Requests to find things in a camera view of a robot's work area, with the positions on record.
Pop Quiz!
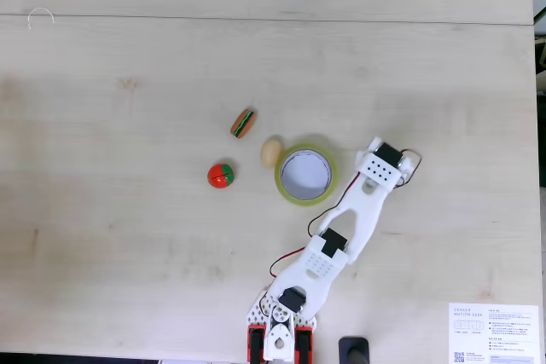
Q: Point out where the beige toy egg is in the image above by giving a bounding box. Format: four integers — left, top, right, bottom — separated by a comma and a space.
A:
260, 136, 283, 169

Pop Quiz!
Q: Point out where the clear packing tape roll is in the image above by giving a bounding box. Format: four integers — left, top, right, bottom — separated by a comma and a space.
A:
274, 143, 340, 207

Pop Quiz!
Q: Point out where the toy hamburger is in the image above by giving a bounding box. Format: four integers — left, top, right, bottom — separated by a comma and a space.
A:
229, 107, 258, 140

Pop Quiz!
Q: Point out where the red toy tomato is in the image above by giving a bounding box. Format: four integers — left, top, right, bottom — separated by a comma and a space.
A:
206, 162, 236, 189

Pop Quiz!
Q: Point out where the red table clamp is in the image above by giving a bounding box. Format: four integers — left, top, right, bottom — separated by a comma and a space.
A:
295, 326, 316, 363
247, 324, 267, 363

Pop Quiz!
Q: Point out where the black stand pole with base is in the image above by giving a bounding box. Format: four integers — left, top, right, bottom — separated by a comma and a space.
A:
339, 337, 370, 364

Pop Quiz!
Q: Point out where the white printed paper sheet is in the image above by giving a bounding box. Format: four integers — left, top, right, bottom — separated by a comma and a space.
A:
447, 303, 540, 364

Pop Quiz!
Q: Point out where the thin white wire loop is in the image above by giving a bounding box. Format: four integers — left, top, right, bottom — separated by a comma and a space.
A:
26, 7, 56, 31

